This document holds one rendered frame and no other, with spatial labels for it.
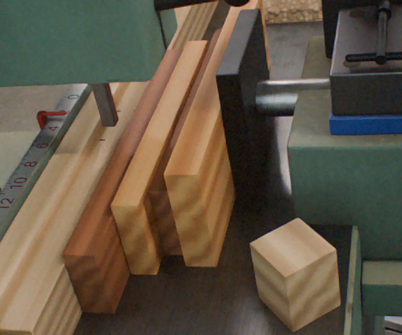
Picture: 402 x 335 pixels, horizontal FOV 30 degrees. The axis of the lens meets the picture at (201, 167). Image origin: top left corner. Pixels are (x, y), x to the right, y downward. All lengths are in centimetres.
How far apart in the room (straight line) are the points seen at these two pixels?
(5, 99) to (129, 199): 228
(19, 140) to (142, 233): 41
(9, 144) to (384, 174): 48
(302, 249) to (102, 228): 11
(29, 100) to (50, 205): 219
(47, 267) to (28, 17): 14
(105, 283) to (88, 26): 15
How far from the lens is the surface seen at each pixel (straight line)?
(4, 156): 82
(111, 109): 51
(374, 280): 49
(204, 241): 45
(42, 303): 42
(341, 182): 46
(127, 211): 44
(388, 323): 133
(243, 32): 50
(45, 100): 262
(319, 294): 41
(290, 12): 72
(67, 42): 46
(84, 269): 43
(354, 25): 48
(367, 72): 43
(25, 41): 47
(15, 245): 44
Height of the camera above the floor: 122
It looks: 35 degrees down
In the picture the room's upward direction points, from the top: 12 degrees counter-clockwise
